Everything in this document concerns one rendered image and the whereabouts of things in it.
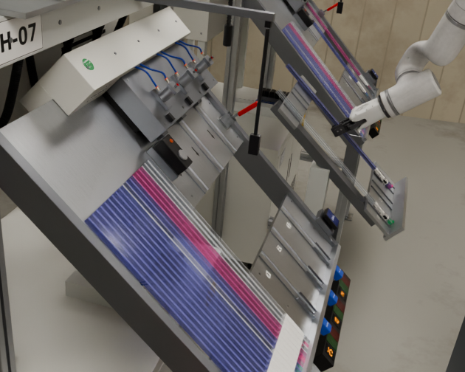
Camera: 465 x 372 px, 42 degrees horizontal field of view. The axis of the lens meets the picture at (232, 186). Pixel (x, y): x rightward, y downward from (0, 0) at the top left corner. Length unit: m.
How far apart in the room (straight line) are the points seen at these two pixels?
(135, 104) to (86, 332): 0.55
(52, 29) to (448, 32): 1.05
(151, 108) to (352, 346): 1.51
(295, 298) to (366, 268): 1.56
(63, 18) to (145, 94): 0.26
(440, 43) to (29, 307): 1.24
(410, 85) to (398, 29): 2.93
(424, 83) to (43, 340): 1.21
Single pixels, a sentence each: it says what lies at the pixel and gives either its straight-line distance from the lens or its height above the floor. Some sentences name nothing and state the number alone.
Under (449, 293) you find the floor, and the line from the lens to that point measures 2.90.
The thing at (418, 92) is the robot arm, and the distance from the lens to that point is 1.81.
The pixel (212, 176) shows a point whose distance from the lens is 1.34.
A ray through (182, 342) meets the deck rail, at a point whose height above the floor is 0.90.
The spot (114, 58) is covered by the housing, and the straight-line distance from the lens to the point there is 1.19.
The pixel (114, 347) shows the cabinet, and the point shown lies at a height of 0.62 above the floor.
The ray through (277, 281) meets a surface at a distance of 1.33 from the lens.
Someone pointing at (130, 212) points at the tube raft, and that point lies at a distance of 1.07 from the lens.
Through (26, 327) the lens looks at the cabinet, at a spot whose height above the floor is 0.62.
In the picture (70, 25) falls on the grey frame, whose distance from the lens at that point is 1.06.
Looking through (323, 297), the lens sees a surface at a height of 0.73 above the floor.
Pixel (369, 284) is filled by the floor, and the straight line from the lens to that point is 2.80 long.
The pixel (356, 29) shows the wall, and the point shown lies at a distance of 4.71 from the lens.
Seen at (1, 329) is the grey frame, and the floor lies 0.85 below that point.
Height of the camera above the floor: 1.59
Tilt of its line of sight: 28 degrees down
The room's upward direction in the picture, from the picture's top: 6 degrees clockwise
